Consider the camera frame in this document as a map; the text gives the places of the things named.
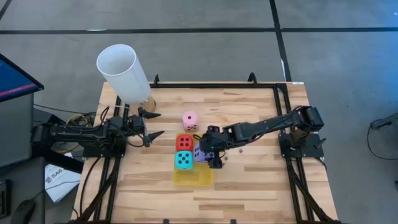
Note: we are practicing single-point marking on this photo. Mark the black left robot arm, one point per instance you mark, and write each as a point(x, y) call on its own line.
point(77, 135)

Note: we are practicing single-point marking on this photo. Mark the black metal table frame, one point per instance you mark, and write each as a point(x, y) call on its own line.
point(217, 85)

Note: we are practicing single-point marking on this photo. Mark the yellow translucent plastic bin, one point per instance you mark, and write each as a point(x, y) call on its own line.
point(192, 179)

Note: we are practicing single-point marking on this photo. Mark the black keyboard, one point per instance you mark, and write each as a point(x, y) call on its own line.
point(4, 199)

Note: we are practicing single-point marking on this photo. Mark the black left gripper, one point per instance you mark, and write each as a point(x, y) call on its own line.
point(146, 140)

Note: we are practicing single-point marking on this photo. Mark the white printed paper sheet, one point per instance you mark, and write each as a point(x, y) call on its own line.
point(62, 186)

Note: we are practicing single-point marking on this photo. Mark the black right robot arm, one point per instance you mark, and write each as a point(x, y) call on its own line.
point(264, 124)

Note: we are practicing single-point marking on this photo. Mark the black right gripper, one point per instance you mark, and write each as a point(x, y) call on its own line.
point(219, 141)

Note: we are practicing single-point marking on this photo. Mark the large pink foam die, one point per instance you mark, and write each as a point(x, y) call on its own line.
point(190, 116)

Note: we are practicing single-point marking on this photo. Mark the round wooden lamp base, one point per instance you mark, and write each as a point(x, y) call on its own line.
point(150, 104)

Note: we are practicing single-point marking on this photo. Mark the large lavender foam die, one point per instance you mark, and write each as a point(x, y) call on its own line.
point(203, 157)

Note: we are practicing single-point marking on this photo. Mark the black floor stand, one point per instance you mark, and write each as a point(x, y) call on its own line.
point(62, 163)

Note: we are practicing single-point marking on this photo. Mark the large red foam die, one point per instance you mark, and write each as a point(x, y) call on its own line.
point(184, 147)

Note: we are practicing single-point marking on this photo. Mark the black computer mouse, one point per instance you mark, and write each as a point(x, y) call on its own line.
point(23, 213)

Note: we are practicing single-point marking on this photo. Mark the large teal foam die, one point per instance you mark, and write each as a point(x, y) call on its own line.
point(184, 166)

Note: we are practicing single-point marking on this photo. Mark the white plastic cup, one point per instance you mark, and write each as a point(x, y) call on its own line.
point(130, 81)

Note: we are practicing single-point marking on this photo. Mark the blue-screen monitor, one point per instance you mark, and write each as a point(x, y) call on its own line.
point(15, 81)

